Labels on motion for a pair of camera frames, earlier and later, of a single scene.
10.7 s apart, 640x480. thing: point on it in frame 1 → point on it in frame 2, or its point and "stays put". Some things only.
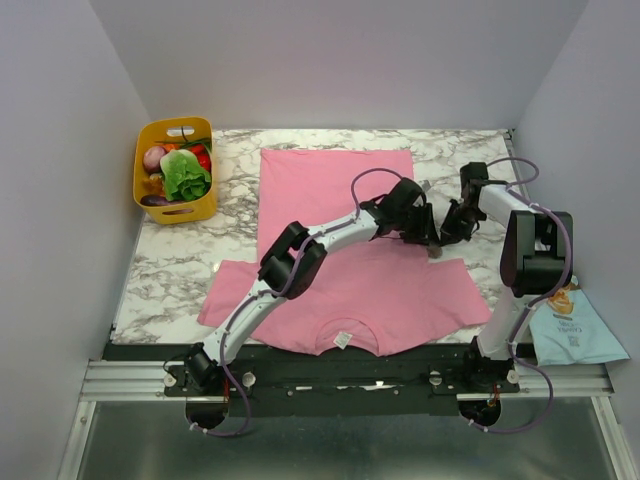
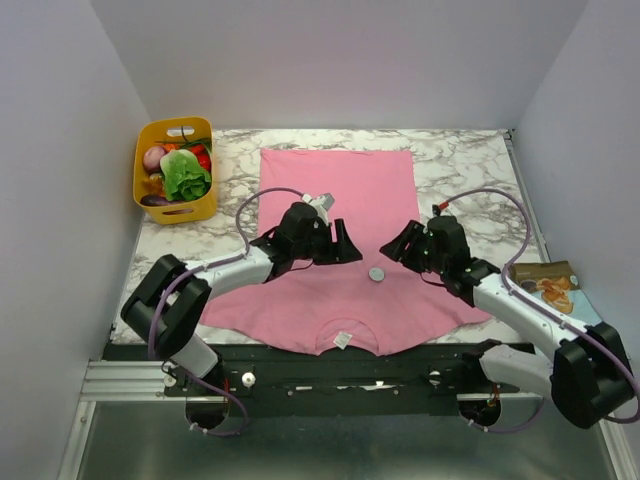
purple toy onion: (152, 158) stays put
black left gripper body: (407, 224) → (317, 246)
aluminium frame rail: (146, 380) stays put
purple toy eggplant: (154, 199) stays put
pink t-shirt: (377, 295) stays put
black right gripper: (458, 223) → (417, 248)
